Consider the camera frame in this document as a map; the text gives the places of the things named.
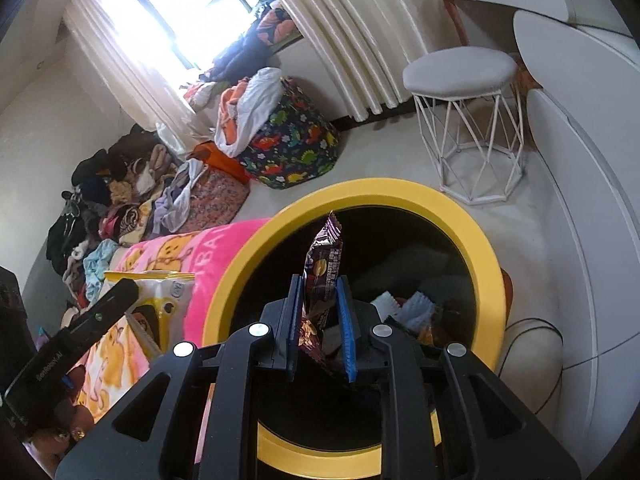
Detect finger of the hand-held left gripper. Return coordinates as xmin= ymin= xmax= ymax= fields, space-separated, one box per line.
xmin=102 ymin=278 xmax=140 ymax=321

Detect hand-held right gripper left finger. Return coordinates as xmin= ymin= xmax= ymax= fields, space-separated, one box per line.
xmin=55 ymin=272 xmax=306 ymax=480

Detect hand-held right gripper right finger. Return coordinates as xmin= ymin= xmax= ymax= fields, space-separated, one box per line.
xmin=335 ymin=276 xmax=583 ymax=480

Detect yellow white snack bag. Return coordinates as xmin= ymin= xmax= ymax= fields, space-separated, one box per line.
xmin=102 ymin=270 xmax=196 ymax=361

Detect white foam fruit net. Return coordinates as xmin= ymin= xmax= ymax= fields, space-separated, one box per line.
xmin=372 ymin=292 xmax=401 ymax=317

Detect purple foil snack wrapper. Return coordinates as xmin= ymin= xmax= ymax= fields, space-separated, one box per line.
xmin=299 ymin=211 xmax=351 ymax=386

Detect red and white trash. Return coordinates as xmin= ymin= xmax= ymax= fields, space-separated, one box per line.
xmin=400 ymin=290 xmax=436 ymax=327

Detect yellow-rimmed black bin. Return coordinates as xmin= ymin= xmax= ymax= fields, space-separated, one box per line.
xmin=202 ymin=177 xmax=508 ymax=467

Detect person's left hand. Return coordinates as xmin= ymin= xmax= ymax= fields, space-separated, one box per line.
xmin=27 ymin=392 xmax=98 ymax=461

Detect light blue garment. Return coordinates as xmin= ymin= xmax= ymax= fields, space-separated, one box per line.
xmin=82 ymin=239 xmax=121 ymax=301

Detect grey headboard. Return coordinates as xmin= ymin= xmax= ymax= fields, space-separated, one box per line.
xmin=22 ymin=250 xmax=66 ymax=336

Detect pink cartoon printed blanket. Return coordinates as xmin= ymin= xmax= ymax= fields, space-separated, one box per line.
xmin=75 ymin=217 xmax=273 ymax=441

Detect pile of dark clothes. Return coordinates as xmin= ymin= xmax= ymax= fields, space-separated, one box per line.
xmin=47 ymin=127 xmax=186 ymax=306

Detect grey white garment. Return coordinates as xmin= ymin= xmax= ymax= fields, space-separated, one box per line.
xmin=152 ymin=160 xmax=208 ymax=236

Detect floral storage basket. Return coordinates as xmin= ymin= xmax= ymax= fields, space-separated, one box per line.
xmin=187 ymin=167 xmax=251 ymax=226

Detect orange round object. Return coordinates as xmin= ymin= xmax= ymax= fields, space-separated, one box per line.
xmin=499 ymin=269 xmax=515 ymax=328

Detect clear plastic bag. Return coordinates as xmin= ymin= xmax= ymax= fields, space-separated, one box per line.
xmin=156 ymin=121 xmax=188 ymax=158

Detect dinosaur print laundry basket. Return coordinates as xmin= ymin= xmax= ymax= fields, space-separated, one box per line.
xmin=235 ymin=77 xmax=342 ymax=190

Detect orange garment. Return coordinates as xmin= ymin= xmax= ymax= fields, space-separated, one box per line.
xmin=220 ymin=85 xmax=251 ymax=146

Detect narrow cream curtain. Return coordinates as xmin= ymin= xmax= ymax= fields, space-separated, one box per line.
xmin=65 ymin=0 xmax=201 ymax=136

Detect white cloth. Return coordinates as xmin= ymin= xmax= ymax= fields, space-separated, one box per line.
xmin=214 ymin=67 xmax=283 ymax=157

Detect white rounded panel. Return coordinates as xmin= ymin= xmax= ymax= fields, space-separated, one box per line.
xmin=512 ymin=7 xmax=640 ymax=171
xmin=527 ymin=87 xmax=640 ymax=411

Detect clothes on window sill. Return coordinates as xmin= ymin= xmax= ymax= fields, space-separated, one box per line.
xmin=182 ymin=0 xmax=306 ymax=108

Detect wide cream curtain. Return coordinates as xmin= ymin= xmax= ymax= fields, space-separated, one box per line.
xmin=250 ymin=0 xmax=451 ymax=121

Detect black framed window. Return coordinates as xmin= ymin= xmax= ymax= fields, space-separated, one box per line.
xmin=97 ymin=0 xmax=281 ymax=76

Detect black floor cable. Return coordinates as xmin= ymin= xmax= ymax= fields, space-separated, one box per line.
xmin=502 ymin=316 xmax=601 ymax=376

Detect white wire-frame stool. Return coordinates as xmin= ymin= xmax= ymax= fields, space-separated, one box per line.
xmin=402 ymin=46 xmax=530 ymax=205

